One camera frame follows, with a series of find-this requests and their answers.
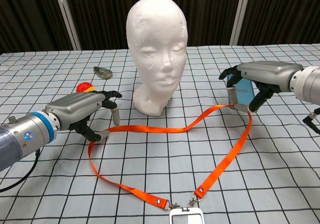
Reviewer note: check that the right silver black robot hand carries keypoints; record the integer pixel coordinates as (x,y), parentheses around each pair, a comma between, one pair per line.
(267,73)

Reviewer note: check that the light blue checkered tablecloth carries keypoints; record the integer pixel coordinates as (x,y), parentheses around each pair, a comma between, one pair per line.
(160,164)

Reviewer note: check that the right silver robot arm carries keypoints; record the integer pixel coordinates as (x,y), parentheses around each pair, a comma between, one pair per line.
(308,83)

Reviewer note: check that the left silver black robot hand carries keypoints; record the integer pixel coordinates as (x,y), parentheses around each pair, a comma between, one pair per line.
(75,108)

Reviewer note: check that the white foam mannequin head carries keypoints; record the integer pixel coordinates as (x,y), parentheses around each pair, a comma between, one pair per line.
(156,46)

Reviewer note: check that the white metal screen post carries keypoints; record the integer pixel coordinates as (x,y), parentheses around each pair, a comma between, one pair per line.
(240,13)
(66,16)

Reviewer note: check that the black curtain panel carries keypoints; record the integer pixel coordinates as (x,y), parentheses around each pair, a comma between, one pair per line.
(105,13)
(27,16)
(285,11)
(205,11)

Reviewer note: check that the red and yellow ball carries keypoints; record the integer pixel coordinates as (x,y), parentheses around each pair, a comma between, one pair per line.
(85,87)

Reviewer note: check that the light blue smartphone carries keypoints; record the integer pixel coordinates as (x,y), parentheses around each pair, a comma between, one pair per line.
(243,91)

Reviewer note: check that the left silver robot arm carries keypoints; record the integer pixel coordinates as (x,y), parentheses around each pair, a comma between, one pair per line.
(22,138)

